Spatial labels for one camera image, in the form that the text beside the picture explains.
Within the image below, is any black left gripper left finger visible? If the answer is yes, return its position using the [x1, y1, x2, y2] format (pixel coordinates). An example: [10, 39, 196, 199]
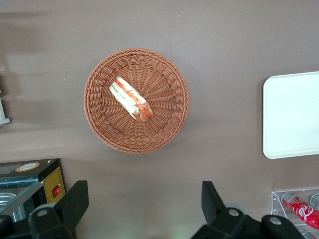
[28, 180, 90, 239]

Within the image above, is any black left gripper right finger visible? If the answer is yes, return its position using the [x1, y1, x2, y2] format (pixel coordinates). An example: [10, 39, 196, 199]
[191, 181, 250, 239]

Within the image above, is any triangle sandwich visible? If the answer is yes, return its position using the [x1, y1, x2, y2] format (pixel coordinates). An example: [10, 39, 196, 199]
[109, 76, 155, 123]

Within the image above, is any round brown wicker basket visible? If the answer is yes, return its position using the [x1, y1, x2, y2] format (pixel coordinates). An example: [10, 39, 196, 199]
[83, 48, 191, 153]

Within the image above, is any cream rectangular tray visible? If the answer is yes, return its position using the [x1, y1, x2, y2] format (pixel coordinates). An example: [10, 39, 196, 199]
[262, 71, 319, 160]

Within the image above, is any black food warmer cabinet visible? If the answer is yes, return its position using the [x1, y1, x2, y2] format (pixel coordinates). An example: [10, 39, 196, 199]
[0, 158, 67, 225]

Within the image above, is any clear acrylic bottle rack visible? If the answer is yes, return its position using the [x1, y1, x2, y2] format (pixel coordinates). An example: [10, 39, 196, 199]
[271, 188, 319, 239]

